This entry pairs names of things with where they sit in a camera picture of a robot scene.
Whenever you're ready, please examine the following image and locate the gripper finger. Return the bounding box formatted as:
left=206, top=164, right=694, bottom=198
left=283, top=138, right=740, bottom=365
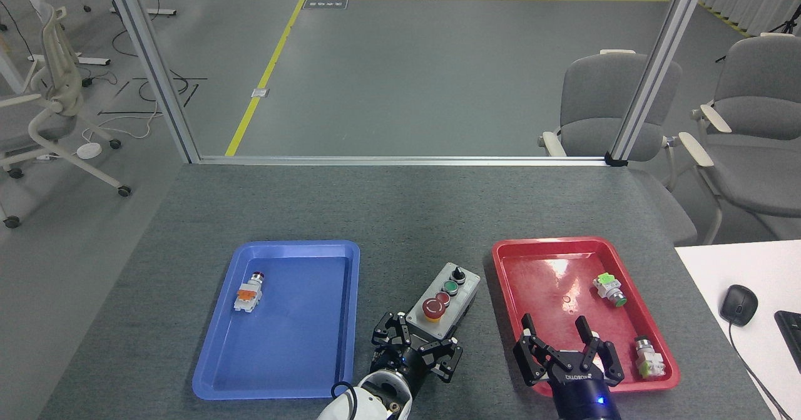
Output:
left=513, top=314, right=554, bottom=387
left=372, top=312, right=414, bottom=349
left=426, top=339, right=464, bottom=383
left=574, top=317, right=625, bottom=386

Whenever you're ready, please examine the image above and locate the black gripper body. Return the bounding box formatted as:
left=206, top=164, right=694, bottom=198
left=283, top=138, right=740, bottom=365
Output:
left=548, top=352, right=617, bottom=420
left=370, top=342, right=439, bottom=396

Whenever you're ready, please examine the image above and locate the grey control box with buttons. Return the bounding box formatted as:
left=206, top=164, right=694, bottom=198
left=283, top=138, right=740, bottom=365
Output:
left=406, top=262, right=481, bottom=341

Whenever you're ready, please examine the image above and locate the red plastic tray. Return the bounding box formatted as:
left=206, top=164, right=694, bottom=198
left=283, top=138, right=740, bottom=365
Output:
left=492, top=237, right=681, bottom=397

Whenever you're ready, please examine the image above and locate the blue plastic tray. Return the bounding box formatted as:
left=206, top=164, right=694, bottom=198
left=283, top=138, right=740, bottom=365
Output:
left=192, top=240, right=361, bottom=401

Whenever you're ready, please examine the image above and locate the black computer mouse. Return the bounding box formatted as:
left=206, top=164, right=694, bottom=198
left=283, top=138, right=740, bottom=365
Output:
left=720, top=284, right=759, bottom=327

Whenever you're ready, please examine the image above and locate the white side table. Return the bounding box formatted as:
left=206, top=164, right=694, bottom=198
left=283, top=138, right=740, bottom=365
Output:
left=675, top=240, right=801, bottom=420

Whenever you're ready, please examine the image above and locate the black keyboard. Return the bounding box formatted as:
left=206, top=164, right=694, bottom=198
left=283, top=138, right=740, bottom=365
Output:
left=774, top=310, right=801, bottom=374

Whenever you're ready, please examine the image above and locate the grey chair with armrests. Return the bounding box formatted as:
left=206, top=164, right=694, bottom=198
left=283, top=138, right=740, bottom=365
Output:
left=538, top=49, right=698, bottom=245
left=679, top=32, right=801, bottom=245

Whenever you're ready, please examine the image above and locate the white office chair on wheels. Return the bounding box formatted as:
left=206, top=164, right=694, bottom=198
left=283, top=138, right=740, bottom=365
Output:
left=0, top=4, right=132, bottom=230

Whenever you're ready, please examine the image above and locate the white desk foot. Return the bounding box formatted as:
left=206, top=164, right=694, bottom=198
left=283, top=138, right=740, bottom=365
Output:
left=28, top=54, right=111, bottom=67

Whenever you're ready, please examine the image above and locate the silver switch with green block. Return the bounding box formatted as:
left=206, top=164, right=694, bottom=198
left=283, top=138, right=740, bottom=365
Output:
left=634, top=335, right=666, bottom=380

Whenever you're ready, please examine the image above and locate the green push button switch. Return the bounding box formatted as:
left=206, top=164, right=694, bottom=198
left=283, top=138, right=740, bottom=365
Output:
left=593, top=272, right=628, bottom=309

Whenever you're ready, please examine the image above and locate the black mouse cable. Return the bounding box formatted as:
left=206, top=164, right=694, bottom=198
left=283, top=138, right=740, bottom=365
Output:
left=729, top=323, right=792, bottom=420

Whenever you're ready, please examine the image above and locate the red push button switch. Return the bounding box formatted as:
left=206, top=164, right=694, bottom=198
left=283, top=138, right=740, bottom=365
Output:
left=233, top=272, right=266, bottom=314

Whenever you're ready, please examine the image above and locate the silver aluminium rail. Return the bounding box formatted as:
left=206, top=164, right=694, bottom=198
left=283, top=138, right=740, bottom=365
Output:
left=199, top=155, right=611, bottom=168

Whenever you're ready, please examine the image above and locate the silver aluminium post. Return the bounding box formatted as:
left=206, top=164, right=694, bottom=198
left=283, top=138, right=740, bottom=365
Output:
left=100, top=0, right=201, bottom=164
left=610, top=0, right=713, bottom=161

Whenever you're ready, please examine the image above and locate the white floor cable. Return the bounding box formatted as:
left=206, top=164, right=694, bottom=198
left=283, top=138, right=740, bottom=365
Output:
left=81, top=98, right=165, bottom=144

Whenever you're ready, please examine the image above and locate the black floor cable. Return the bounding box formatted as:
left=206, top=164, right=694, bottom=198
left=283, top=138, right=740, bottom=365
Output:
left=113, top=29, right=208, bottom=115

